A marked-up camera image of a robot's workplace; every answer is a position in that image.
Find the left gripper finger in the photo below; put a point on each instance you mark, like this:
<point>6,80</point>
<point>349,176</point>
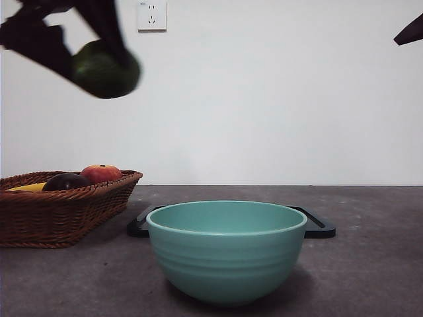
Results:
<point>39,46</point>
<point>107,29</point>

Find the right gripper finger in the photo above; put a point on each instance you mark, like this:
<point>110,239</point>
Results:
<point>411,33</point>

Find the green avocado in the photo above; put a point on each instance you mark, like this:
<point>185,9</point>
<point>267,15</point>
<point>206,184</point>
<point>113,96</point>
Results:
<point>96,77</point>

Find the teal ribbed bowl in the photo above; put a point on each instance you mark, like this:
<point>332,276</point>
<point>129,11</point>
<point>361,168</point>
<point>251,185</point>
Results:
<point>226,264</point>

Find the dark purple fruit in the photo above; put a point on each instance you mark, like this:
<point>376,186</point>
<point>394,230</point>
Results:
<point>64,182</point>

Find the red apple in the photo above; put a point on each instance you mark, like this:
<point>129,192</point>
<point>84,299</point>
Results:
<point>100,173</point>

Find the yellow banana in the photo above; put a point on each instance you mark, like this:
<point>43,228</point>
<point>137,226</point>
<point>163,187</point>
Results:
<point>28,187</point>

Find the brown wicker basket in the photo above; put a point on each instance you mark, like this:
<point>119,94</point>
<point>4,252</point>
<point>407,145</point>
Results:
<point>49,218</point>

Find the black rectangular tray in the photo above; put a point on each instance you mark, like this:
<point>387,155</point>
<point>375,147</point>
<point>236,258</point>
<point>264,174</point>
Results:
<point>320,230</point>

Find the white wall socket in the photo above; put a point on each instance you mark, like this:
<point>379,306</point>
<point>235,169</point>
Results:
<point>152,16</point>

